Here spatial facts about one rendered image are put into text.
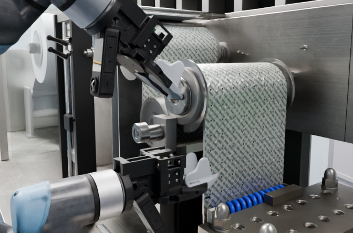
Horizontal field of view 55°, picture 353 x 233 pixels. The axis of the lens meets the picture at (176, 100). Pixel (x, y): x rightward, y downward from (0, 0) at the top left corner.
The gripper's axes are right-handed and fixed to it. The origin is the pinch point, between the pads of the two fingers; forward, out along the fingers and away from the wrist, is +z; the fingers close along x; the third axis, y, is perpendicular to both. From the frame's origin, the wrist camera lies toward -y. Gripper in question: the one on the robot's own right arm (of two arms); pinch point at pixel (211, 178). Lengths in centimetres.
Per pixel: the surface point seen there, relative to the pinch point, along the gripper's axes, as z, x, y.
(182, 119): -3.4, 5.1, 11.4
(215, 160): 0.8, -0.3, 3.6
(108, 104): 10, 74, 5
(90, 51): -12.6, 30.1, 25.0
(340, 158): 190, 82, -50
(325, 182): 28.0, -7.0, -4.7
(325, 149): 200, 99, -49
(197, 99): -3.4, 0.4, 15.9
